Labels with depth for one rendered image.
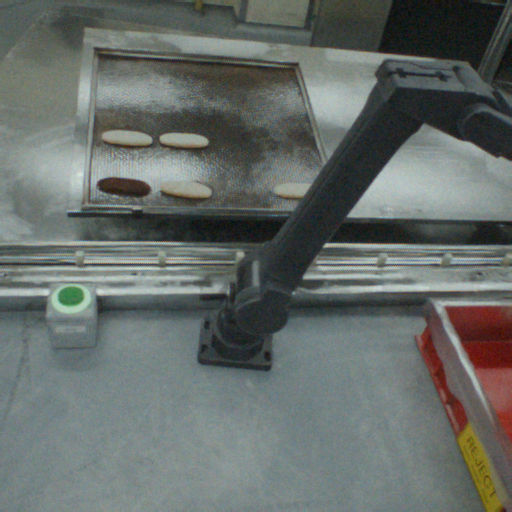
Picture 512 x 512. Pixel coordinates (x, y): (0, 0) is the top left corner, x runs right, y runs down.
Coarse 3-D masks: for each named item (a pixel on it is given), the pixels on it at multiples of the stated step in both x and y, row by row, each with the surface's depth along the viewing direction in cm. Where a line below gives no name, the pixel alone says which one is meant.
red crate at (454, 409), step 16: (416, 336) 99; (432, 352) 95; (480, 352) 100; (496, 352) 100; (432, 368) 94; (480, 368) 97; (496, 368) 98; (496, 384) 95; (448, 400) 88; (496, 400) 92; (448, 416) 88; (464, 416) 85
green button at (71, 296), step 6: (66, 288) 86; (72, 288) 86; (78, 288) 86; (60, 294) 84; (66, 294) 85; (72, 294) 85; (78, 294) 85; (84, 294) 85; (60, 300) 84; (66, 300) 84; (72, 300) 84; (78, 300) 84; (66, 306) 84; (72, 306) 84
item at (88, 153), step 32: (96, 64) 129; (256, 64) 140; (288, 64) 142; (160, 96) 126; (192, 96) 128; (256, 96) 132; (96, 128) 116; (160, 128) 119; (192, 128) 121; (256, 128) 125; (288, 128) 127; (160, 160) 114; (224, 160) 117; (256, 160) 119; (288, 160) 120; (96, 192) 106; (224, 192) 111
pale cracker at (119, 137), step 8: (104, 136) 114; (112, 136) 114; (120, 136) 114; (128, 136) 115; (136, 136) 115; (144, 136) 116; (120, 144) 114; (128, 144) 114; (136, 144) 115; (144, 144) 115
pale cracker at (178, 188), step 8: (160, 184) 109; (168, 184) 109; (176, 184) 109; (184, 184) 109; (192, 184) 110; (200, 184) 110; (168, 192) 108; (176, 192) 108; (184, 192) 108; (192, 192) 108; (200, 192) 109; (208, 192) 110
